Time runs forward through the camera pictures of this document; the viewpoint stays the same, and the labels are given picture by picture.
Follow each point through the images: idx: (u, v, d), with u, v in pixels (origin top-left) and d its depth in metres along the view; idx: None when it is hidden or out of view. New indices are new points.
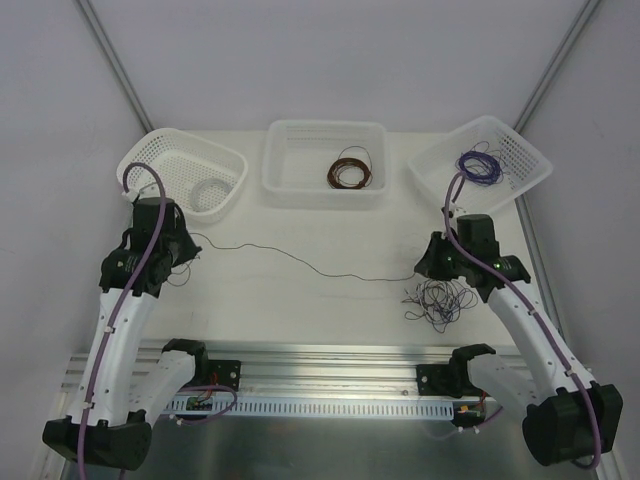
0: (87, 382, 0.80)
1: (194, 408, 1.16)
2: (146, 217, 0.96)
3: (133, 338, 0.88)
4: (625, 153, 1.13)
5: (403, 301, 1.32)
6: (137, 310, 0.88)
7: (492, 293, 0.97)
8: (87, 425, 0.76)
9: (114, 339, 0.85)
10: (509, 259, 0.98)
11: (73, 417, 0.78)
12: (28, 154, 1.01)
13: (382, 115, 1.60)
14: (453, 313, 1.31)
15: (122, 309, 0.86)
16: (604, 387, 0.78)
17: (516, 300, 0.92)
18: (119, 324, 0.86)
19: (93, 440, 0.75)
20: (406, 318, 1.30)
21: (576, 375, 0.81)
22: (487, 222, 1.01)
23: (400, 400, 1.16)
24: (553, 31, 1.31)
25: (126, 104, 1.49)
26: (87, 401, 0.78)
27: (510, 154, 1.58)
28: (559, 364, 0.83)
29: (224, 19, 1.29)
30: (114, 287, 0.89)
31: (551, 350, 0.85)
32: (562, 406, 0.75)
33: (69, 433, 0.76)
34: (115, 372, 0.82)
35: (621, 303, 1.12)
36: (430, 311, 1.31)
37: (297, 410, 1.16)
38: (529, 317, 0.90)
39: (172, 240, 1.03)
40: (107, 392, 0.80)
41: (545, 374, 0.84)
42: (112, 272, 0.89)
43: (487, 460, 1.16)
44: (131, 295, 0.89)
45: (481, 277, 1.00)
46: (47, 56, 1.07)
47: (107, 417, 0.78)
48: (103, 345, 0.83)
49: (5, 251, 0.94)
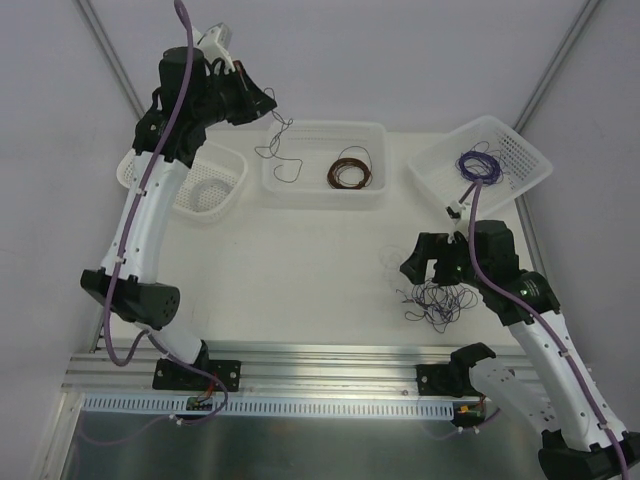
0: (119, 238, 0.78)
1: (193, 408, 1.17)
2: (172, 76, 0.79)
3: (164, 205, 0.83)
4: (625, 152, 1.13)
5: (403, 302, 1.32)
6: (170, 176, 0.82)
7: (517, 322, 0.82)
8: (119, 278, 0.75)
9: (144, 203, 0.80)
10: (536, 284, 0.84)
11: (106, 268, 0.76)
12: (29, 154, 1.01)
13: (382, 115, 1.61)
14: (453, 313, 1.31)
15: (154, 175, 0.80)
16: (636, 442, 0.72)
17: (546, 342, 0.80)
18: (150, 189, 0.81)
19: (125, 293, 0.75)
20: (406, 318, 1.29)
21: (610, 430, 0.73)
22: (507, 238, 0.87)
23: (400, 400, 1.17)
24: (552, 32, 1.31)
25: (126, 103, 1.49)
26: (118, 255, 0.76)
27: (510, 154, 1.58)
28: (592, 416, 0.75)
29: (223, 19, 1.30)
30: (144, 151, 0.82)
31: (585, 400, 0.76)
32: (598, 470, 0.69)
33: (101, 289, 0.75)
34: (145, 234, 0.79)
35: (622, 302, 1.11)
36: (430, 311, 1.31)
37: (296, 409, 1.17)
38: (560, 359, 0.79)
39: (207, 101, 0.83)
40: (138, 251, 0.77)
41: (577, 427, 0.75)
42: (143, 135, 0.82)
43: (488, 462, 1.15)
44: (162, 161, 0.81)
45: (503, 302, 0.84)
46: (47, 52, 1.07)
47: (137, 273, 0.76)
48: (134, 207, 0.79)
49: (6, 251, 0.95)
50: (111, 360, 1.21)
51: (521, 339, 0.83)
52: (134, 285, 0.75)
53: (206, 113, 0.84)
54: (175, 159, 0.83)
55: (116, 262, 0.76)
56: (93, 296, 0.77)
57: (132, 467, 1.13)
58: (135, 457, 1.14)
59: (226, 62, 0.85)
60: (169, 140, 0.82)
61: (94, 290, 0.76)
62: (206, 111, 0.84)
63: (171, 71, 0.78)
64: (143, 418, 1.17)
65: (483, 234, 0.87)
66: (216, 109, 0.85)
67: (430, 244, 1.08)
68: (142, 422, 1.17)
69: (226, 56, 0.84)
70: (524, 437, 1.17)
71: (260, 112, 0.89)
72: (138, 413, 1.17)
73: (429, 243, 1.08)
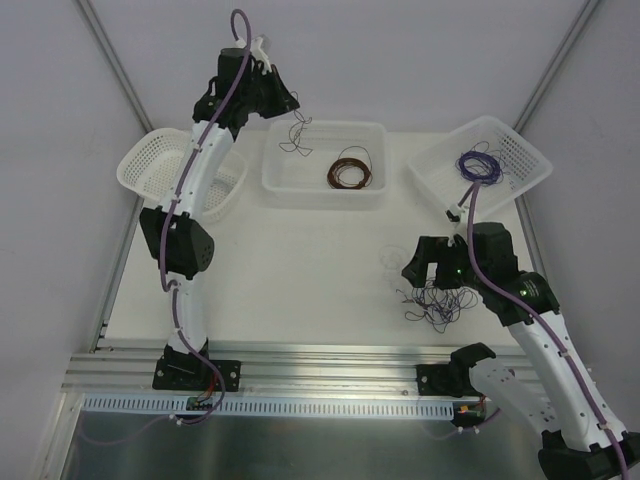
0: (176, 183, 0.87)
1: (193, 407, 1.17)
2: (230, 64, 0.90)
3: (216, 161, 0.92)
4: (625, 153, 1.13)
5: (403, 301, 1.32)
6: (222, 140, 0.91)
7: (516, 322, 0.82)
8: (174, 215, 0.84)
9: (199, 156, 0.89)
10: (536, 284, 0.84)
11: (162, 206, 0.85)
12: (29, 155, 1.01)
13: (382, 115, 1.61)
14: (453, 313, 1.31)
15: (209, 136, 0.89)
16: (635, 441, 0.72)
17: (545, 341, 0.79)
18: (205, 147, 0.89)
19: (178, 228, 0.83)
20: (406, 318, 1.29)
21: (610, 430, 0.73)
22: (505, 238, 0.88)
23: (400, 400, 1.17)
24: (552, 33, 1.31)
25: (126, 103, 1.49)
26: (175, 195, 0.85)
27: (510, 154, 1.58)
28: (592, 416, 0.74)
29: (224, 20, 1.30)
30: (201, 122, 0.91)
31: (585, 400, 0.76)
32: (597, 471, 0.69)
33: (157, 224, 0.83)
34: (200, 182, 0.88)
35: (621, 302, 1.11)
36: (430, 311, 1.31)
37: (296, 410, 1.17)
38: (560, 360, 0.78)
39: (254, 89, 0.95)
40: (192, 195, 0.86)
41: (577, 427, 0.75)
42: (202, 109, 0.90)
43: (487, 462, 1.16)
44: (217, 127, 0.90)
45: (503, 302, 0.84)
46: (47, 53, 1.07)
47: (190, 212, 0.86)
48: (190, 158, 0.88)
49: (6, 251, 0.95)
50: (111, 360, 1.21)
51: (520, 338, 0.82)
52: (186, 221, 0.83)
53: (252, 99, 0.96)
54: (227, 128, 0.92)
55: (172, 201, 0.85)
56: (146, 232, 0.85)
57: (132, 467, 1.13)
58: (135, 457, 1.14)
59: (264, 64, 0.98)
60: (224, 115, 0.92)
61: (150, 225, 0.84)
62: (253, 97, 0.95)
63: (229, 58, 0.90)
64: (143, 418, 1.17)
65: (481, 235, 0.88)
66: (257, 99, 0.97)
67: (431, 247, 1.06)
68: (142, 422, 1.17)
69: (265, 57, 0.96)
70: (524, 437, 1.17)
71: (289, 108, 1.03)
72: (138, 413, 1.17)
73: (429, 245, 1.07)
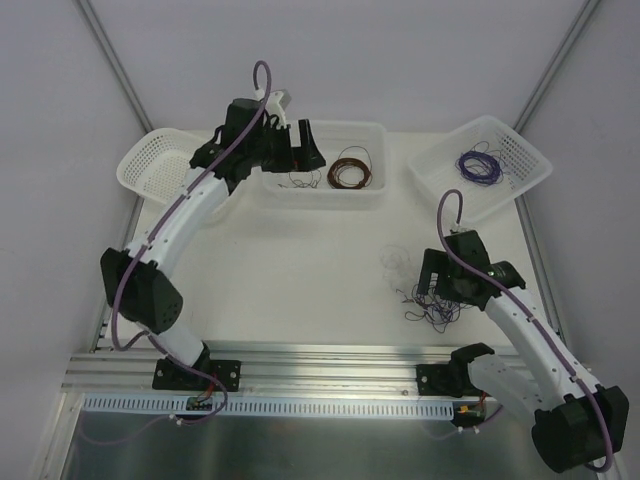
0: (152, 229, 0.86)
1: (194, 408, 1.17)
2: (238, 118, 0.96)
3: (200, 212, 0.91)
4: (625, 153, 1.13)
5: (404, 301, 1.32)
6: (213, 190, 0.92)
7: (487, 299, 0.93)
8: (140, 261, 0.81)
9: (185, 204, 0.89)
10: (501, 267, 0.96)
11: (130, 250, 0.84)
12: (29, 155, 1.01)
13: (382, 115, 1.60)
14: (453, 313, 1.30)
15: (202, 183, 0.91)
16: (608, 391, 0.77)
17: (514, 311, 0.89)
18: (194, 195, 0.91)
19: (140, 275, 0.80)
20: (405, 318, 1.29)
21: (581, 381, 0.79)
22: (472, 235, 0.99)
23: (401, 400, 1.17)
24: (552, 32, 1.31)
25: (126, 103, 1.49)
26: (147, 241, 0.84)
27: (510, 153, 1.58)
28: (564, 371, 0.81)
29: (224, 20, 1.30)
30: (198, 167, 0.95)
31: (555, 357, 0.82)
32: (575, 419, 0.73)
33: (119, 268, 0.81)
34: (176, 230, 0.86)
35: (621, 302, 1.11)
36: (430, 310, 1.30)
37: (296, 410, 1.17)
38: (529, 325, 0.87)
39: (260, 144, 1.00)
40: (165, 242, 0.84)
41: (552, 383, 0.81)
42: (202, 156, 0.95)
43: (487, 462, 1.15)
44: (212, 177, 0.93)
45: (475, 285, 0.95)
46: (48, 54, 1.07)
47: (158, 260, 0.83)
48: (175, 205, 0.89)
49: (5, 251, 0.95)
50: (111, 360, 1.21)
51: (496, 313, 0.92)
52: (151, 269, 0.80)
53: (255, 153, 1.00)
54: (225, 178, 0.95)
55: (142, 247, 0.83)
56: (106, 276, 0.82)
57: (132, 466, 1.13)
58: (135, 457, 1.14)
59: (280, 119, 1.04)
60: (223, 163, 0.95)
61: (112, 268, 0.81)
62: (258, 149, 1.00)
63: (241, 113, 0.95)
64: (143, 418, 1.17)
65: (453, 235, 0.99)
66: (264, 151, 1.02)
67: (434, 260, 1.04)
68: (142, 421, 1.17)
69: (281, 113, 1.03)
70: (524, 437, 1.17)
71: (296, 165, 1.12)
72: (138, 413, 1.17)
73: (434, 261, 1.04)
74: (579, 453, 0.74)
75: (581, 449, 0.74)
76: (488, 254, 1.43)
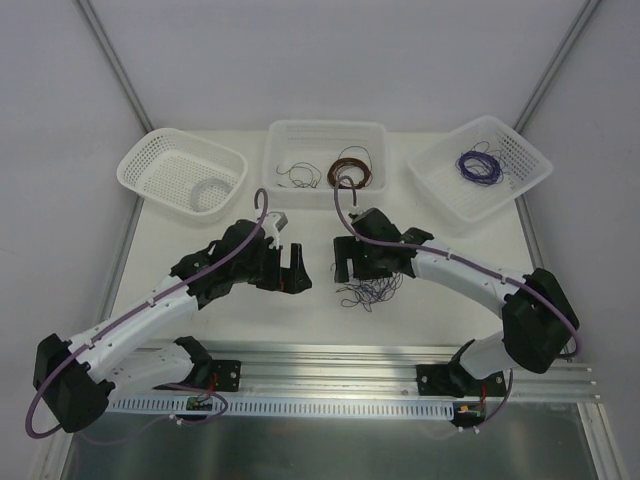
0: (104, 326, 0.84)
1: (194, 408, 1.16)
2: (235, 238, 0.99)
3: (155, 325, 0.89)
4: (625, 154, 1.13)
5: (339, 289, 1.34)
6: (181, 303, 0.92)
7: (414, 264, 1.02)
8: (74, 361, 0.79)
9: (149, 311, 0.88)
10: (408, 231, 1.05)
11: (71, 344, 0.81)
12: (29, 156, 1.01)
13: (382, 115, 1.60)
14: (386, 292, 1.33)
15: (170, 295, 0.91)
16: (534, 276, 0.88)
17: (433, 257, 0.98)
18: (160, 304, 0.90)
19: (67, 377, 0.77)
20: (343, 306, 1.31)
21: (509, 278, 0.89)
22: (374, 213, 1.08)
23: (400, 400, 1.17)
24: (553, 32, 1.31)
25: (125, 104, 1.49)
26: (90, 341, 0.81)
27: (510, 153, 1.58)
28: (493, 279, 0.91)
29: (224, 21, 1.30)
30: (177, 275, 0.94)
31: (482, 272, 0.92)
32: (519, 311, 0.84)
33: (52, 359, 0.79)
34: (125, 337, 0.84)
35: (621, 303, 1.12)
36: (362, 293, 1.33)
37: (297, 409, 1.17)
38: (450, 261, 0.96)
39: (248, 265, 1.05)
40: (109, 346, 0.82)
41: (491, 296, 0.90)
42: (186, 265, 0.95)
43: (487, 462, 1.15)
44: (185, 290, 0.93)
45: (399, 259, 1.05)
46: (47, 55, 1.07)
47: (93, 364, 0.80)
48: (138, 308, 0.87)
49: (5, 251, 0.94)
50: None
51: (423, 270, 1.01)
52: (79, 376, 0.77)
53: (238, 272, 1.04)
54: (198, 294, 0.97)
55: (84, 344, 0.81)
56: (39, 360, 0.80)
57: (133, 466, 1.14)
58: (135, 457, 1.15)
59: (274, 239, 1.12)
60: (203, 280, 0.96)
61: (45, 359, 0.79)
62: (242, 269, 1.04)
63: (237, 234, 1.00)
64: (144, 418, 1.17)
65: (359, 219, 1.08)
66: (252, 270, 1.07)
67: (345, 244, 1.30)
68: (143, 421, 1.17)
69: (274, 234, 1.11)
70: (523, 437, 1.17)
71: (280, 284, 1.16)
72: (137, 413, 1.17)
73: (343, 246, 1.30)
74: (548, 340, 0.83)
75: (546, 336, 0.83)
76: (488, 254, 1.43)
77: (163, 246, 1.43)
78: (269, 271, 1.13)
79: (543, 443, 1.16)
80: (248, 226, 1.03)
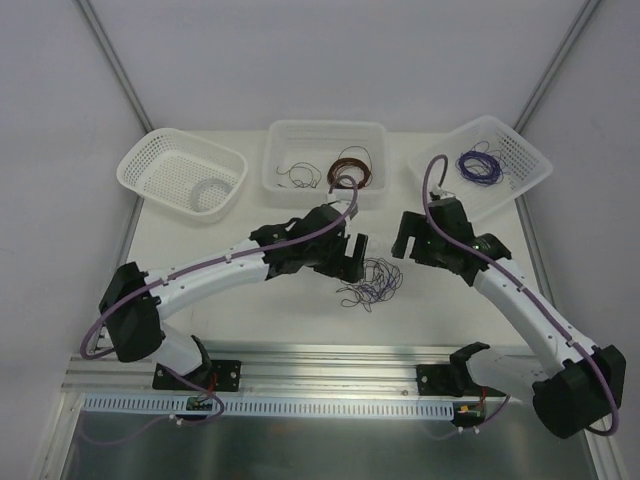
0: (182, 268, 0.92)
1: (194, 408, 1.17)
2: (316, 219, 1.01)
3: (223, 280, 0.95)
4: (625, 154, 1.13)
5: (339, 290, 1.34)
6: (252, 268, 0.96)
7: (478, 275, 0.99)
8: (148, 291, 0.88)
9: (222, 266, 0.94)
10: (488, 240, 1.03)
11: (148, 276, 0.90)
12: (29, 154, 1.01)
13: (382, 115, 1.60)
14: (386, 293, 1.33)
15: (246, 257, 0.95)
16: (606, 353, 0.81)
17: (503, 281, 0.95)
18: (234, 263, 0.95)
19: (138, 303, 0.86)
20: (343, 306, 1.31)
21: (578, 344, 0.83)
22: (456, 205, 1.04)
23: (400, 400, 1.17)
24: (553, 32, 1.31)
25: (125, 103, 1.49)
26: (166, 277, 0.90)
27: (510, 154, 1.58)
28: (560, 337, 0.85)
29: (223, 21, 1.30)
30: (255, 240, 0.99)
31: (549, 324, 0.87)
32: (574, 383, 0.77)
33: (126, 285, 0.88)
34: (195, 284, 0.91)
35: (621, 303, 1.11)
36: (363, 294, 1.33)
37: (297, 409, 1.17)
38: (519, 293, 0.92)
39: (321, 251, 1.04)
40: (180, 288, 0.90)
41: (550, 351, 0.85)
42: (266, 233, 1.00)
43: (488, 462, 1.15)
44: (260, 256, 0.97)
45: (463, 262, 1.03)
46: (47, 54, 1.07)
47: (163, 299, 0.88)
48: (214, 261, 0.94)
49: (5, 251, 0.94)
50: (111, 360, 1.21)
51: (485, 285, 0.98)
52: (147, 307, 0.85)
53: (311, 253, 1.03)
54: (269, 265, 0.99)
55: (159, 279, 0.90)
56: (115, 282, 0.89)
57: (133, 466, 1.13)
58: (135, 457, 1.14)
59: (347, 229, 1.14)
60: (277, 252, 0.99)
61: (121, 282, 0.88)
62: (316, 251, 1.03)
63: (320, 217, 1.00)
64: (144, 418, 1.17)
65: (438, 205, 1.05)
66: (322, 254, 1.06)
67: (413, 223, 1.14)
68: (143, 421, 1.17)
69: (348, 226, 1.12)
70: (524, 437, 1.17)
71: (339, 272, 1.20)
72: (138, 413, 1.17)
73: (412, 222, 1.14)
74: (583, 415, 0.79)
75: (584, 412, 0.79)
76: None
77: (163, 246, 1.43)
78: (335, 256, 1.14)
79: (544, 443, 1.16)
80: (335, 213, 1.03)
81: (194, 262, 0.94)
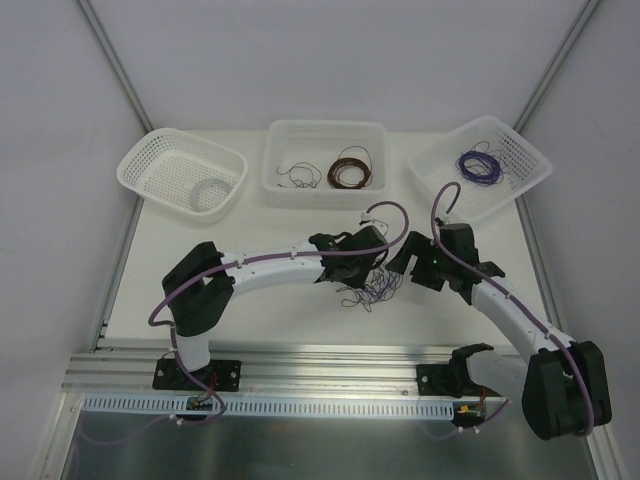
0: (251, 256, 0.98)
1: (194, 408, 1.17)
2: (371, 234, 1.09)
3: (285, 274, 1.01)
4: (624, 154, 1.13)
5: (339, 290, 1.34)
6: (312, 269, 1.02)
7: (474, 289, 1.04)
8: (223, 270, 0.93)
9: (286, 261, 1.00)
10: (485, 262, 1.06)
11: (225, 258, 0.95)
12: (29, 155, 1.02)
13: (382, 115, 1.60)
14: (386, 292, 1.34)
15: (309, 257, 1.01)
16: (582, 347, 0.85)
17: (493, 290, 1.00)
18: (297, 261, 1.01)
19: (215, 280, 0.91)
20: (342, 306, 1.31)
21: (555, 337, 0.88)
22: (468, 232, 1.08)
23: (400, 400, 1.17)
24: (552, 32, 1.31)
25: (125, 103, 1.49)
26: (241, 261, 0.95)
27: (510, 154, 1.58)
28: (538, 332, 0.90)
29: (223, 21, 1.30)
30: (314, 244, 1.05)
31: (530, 322, 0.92)
32: (549, 372, 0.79)
33: (203, 262, 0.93)
34: (261, 273, 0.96)
35: (621, 304, 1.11)
36: (363, 294, 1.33)
37: (297, 409, 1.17)
38: (507, 301, 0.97)
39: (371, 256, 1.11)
40: (252, 274, 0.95)
41: (529, 344, 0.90)
42: (323, 240, 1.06)
43: (487, 461, 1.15)
44: (319, 260, 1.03)
45: (462, 282, 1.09)
46: (47, 55, 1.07)
47: (236, 281, 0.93)
48: (282, 254, 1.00)
49: (5, 251, 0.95)
50: (111, 360, 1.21)
51: (479, 296, 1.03)
52: (223, 282, 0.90)
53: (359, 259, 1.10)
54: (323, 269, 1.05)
55: (234, 262, 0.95)
56: (192, 259, 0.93)
57: (134, 466, 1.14)
58: (136, 457, 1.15)
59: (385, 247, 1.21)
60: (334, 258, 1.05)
61: (200, 258, 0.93)
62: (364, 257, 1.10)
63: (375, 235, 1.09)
64: (144, 418, 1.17)
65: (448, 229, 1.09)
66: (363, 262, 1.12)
67: (416, 243, 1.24)
68: (143, 421, 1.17)
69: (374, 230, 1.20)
70: (524, 437, 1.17)
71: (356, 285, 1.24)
72: (138, 413, 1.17)
73: (415, 242, 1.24)
74: (563, 412, 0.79)
75: (564, 407, 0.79)
76: (488, 253, 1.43)
77: (162, 247, 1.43)
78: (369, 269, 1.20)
79: (543, 443, 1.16)
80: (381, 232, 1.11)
81: (263, 253, 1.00)
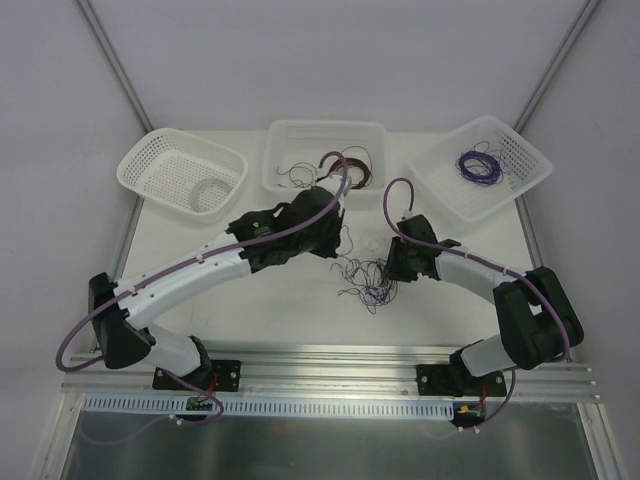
0: (150, 276, 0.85)
1: (194, 408, 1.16)
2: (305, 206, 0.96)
3: (204, 279, 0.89)
4: (624, 154, 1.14)
5: (340, 292, 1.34)
6: (228, 265, 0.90)
7: (439, 263, 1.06)
8: (115, 303, 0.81)
9: (196, 267, 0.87)
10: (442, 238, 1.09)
11: (117, 288, 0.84)
12: (29, 155, 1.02)
13: (382, 115, 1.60)
14: (388, 293, 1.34)
15: (221, 255, 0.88)
16: (538, 273, 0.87)
17: (451, 257, 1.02)
18: (209, 262, 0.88)
19: (109, 317, 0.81)
20: (342, 307, 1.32)
21: (511, 270, 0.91)
22: (419, 218, 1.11)
23: (399, 400, 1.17)
24: (552, 33, 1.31)
25: (125, 103, 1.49)
26: (132, 287, 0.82)
27: (510, 154, 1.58)
28: (498, 272, 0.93)
29: (223, 22, 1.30)
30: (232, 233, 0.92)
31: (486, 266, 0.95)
32: (512, 299, 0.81)
33: (97, 298, 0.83)
34: (167, 289, 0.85)
35: (621, 304, 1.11)
36: (364, 294, 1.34)
37: (297, 409, 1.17)
38: (468, 260, 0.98)
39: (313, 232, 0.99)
40: (150, 297, 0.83)
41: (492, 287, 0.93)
42: (246, 226, 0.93)
43: (488, 463, 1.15)
44: (235, 252, 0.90)
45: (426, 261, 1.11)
46: (46, 54, 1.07)
47: (132, 310, 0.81)
48: (184, 264, 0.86)
49: (5, 251, 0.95)
50: None
51: (445, 268, 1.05)
52: (117, 319, 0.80)
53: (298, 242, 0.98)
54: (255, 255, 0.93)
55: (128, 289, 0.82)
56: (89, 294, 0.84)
57: (133, 466, 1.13)
58: (135, 457, 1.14)
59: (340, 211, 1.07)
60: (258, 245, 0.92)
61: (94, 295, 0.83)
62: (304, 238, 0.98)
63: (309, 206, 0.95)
64: (144, 418, 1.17)
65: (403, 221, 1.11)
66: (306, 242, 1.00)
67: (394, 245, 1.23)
68: (143, 421, 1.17)
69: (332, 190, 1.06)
70: (525, 437, 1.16)
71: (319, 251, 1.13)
72: (138, 413, 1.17)
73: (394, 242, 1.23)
74: (539, 336, 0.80)
75: (538, 332, 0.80)
76: (488, 254, 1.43)
77: (163, 247, 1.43)
78: (325, 241, 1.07)
79: (544, 444, 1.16)
80: (326, 197, 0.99)
81: (160, 268, 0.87)
